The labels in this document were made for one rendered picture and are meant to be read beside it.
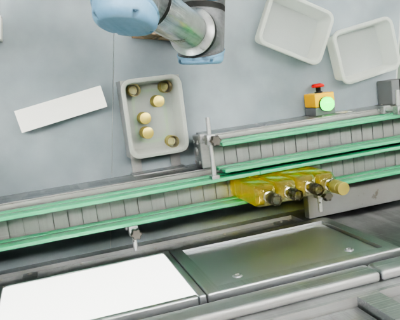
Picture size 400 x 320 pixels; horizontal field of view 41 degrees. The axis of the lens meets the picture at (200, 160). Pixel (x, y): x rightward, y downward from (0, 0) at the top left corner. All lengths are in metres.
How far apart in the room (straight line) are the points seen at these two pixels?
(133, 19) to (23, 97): 0.70
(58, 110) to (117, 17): 0.62
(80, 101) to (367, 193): 0.93
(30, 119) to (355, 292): 0.93
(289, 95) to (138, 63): 0.50
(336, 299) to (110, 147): 0.80
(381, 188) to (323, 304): 0.76
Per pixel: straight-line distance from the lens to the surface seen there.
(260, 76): 1.70
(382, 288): 1.16
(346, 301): 1.12
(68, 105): 1.50
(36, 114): 1.50
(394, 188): 1.82
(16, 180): 1.58
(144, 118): 1.53
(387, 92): 1.86
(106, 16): 0.93
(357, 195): 1.74
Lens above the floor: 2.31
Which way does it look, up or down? 72 degrees down
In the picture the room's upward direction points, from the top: 110 degrees clockwise
